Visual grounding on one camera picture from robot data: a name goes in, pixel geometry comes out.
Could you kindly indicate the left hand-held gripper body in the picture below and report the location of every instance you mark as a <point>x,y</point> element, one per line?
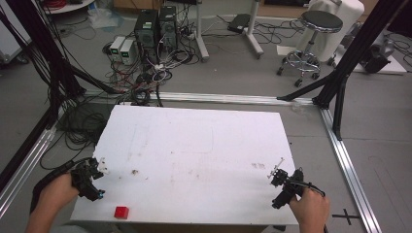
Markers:
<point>85,181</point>

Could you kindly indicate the person's left hand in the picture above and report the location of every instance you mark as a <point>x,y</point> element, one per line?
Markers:
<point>58,192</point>

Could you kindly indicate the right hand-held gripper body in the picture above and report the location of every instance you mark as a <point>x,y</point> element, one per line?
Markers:
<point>290,186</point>

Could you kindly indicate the white floor board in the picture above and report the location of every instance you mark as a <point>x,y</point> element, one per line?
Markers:
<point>395,67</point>

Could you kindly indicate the white round table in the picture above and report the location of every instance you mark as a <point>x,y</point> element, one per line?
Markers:
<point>69,6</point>

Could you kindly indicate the white metal table leg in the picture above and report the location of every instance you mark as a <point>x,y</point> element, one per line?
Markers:
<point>201,35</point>
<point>253,32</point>

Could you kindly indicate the black frame brace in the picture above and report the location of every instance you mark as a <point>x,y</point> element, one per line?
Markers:
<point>340,106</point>

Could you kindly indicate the white power strip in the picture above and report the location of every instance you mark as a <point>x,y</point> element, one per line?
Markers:
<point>159,67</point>

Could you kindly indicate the person's right hand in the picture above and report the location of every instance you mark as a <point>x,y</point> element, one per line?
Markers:
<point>311,207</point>

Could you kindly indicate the white cabinet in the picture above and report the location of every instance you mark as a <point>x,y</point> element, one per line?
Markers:
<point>9,35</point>

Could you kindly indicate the long aluminium floor rail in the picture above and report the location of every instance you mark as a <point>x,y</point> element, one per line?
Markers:
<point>226,97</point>

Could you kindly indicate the slim black computer tower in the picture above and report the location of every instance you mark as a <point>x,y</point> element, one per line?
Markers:
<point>167,26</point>

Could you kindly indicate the large black computer tower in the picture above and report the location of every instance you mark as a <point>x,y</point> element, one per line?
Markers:
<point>146,32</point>

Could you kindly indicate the red block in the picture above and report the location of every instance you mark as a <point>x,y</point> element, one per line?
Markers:
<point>121,212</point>

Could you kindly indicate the clear plastic bag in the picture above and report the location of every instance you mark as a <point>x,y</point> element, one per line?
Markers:
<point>105,17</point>

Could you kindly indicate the black round chrome stool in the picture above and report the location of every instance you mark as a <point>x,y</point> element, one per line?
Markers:
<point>320,21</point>

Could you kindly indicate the white power supply unit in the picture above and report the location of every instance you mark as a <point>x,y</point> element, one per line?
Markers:
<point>116,47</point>
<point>128,51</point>

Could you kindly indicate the flat black box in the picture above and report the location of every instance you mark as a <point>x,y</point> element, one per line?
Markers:
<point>239,23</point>

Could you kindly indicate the black device on board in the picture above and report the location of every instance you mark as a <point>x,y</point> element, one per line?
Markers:
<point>377,56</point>

